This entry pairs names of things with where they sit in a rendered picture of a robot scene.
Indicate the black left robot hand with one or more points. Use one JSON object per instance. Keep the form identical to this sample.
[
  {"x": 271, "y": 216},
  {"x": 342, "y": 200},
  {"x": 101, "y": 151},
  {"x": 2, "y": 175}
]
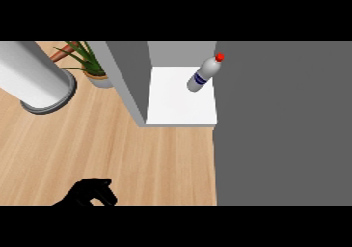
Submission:
[{"x": 88, "y": 192}]

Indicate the grey open cabinet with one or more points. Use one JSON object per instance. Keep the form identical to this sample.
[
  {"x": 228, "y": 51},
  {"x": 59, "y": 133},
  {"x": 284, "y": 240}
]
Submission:
[{"x": 178, "y": 96}]

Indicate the water bottle with red cap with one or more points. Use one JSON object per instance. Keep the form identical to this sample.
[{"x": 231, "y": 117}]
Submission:
[{"x": 204, "y": 73}]

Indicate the dark grey cabinet door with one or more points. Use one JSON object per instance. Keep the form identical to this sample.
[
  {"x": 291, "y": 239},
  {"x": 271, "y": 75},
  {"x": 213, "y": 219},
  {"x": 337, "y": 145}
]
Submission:
[{"x": 287, "y": 125}]

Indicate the white cylindrical appliance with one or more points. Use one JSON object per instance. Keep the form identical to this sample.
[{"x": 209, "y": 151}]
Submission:
[{"x": 31, "y": 75}]

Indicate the green potted plant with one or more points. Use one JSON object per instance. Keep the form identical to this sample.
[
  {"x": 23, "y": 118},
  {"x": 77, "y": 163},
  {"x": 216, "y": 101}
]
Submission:
[{"x": 90, "y": 67}]

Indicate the brown wooden utensil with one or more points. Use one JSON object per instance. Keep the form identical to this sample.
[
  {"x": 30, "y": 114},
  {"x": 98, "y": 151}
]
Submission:
[{"x": 61, "y": 53}]

